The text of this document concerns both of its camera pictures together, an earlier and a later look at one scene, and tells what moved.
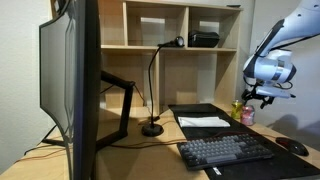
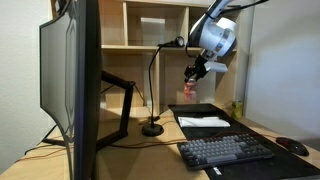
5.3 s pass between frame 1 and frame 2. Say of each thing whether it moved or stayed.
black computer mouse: stayed
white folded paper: stayed
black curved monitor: stayed
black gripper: moved
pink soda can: moved
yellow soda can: stayed
